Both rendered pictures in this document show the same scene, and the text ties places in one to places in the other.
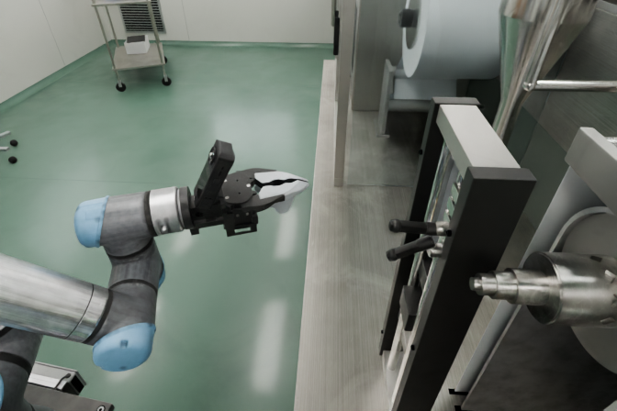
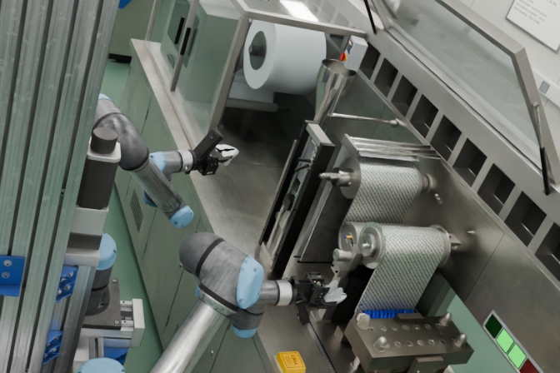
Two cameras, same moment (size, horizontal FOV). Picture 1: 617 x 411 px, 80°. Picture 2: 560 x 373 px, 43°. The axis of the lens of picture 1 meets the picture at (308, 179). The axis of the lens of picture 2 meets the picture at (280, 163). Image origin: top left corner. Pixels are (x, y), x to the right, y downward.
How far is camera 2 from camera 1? 1.97 m
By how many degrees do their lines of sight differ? 30
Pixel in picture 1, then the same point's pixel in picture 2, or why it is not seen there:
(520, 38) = (325, 92)
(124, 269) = not seen: hidden behind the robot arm
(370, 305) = (247, 226)
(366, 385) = (257, 256)
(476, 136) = (320, 134)
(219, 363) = not seen: hidden behind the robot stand
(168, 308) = not seen: outside the picture
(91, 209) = (160, 156)
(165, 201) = (187, 155)
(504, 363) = (320, 227)
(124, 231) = (172, 167)
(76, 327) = (176, 202)
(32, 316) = (169, 194)
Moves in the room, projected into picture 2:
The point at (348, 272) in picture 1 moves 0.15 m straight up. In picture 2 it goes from (229, 211) to (240, 181)
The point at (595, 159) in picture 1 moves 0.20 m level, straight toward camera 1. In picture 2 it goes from (347, 141) to (333, 165)
